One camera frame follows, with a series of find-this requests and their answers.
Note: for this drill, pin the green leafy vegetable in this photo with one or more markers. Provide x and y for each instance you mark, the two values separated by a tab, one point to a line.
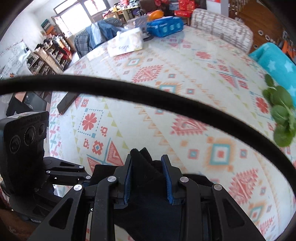
281	113

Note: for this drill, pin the checked shirt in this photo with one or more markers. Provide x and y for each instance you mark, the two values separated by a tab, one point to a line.
82	44

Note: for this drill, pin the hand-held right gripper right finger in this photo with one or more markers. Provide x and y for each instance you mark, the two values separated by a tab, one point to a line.
167	180

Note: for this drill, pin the white tissue pack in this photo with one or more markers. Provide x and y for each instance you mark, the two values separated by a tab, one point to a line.
124	42

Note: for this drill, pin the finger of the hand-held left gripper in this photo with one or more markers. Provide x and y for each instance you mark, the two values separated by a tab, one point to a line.
69	165

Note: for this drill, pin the stack of red gift boxes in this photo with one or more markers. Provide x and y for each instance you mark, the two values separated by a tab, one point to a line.
183	7

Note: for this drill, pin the grey patterned chair cover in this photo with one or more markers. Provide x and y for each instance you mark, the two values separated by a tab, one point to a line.
222	27

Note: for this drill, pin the dark smartphone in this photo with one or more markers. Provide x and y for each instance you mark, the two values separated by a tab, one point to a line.
68	103

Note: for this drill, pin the blue jacket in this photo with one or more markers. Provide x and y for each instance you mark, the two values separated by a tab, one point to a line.
104	32

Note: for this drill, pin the orange plastic item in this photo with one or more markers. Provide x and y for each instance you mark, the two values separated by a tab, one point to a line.
156	14

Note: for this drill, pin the blue star blanket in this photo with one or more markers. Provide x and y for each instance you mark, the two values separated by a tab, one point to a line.
275	60

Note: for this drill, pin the wooden goods shelf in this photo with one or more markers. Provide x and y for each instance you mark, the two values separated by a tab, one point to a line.
50	55

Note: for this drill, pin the black pants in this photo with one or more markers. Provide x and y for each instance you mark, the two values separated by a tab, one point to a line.
148	171

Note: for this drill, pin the blue tissue multipack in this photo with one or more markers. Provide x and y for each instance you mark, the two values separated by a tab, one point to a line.
165	26

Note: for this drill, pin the brown framed window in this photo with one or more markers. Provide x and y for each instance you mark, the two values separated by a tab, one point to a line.
76	16

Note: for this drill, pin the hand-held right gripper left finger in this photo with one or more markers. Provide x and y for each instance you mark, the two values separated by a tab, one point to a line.
128	185

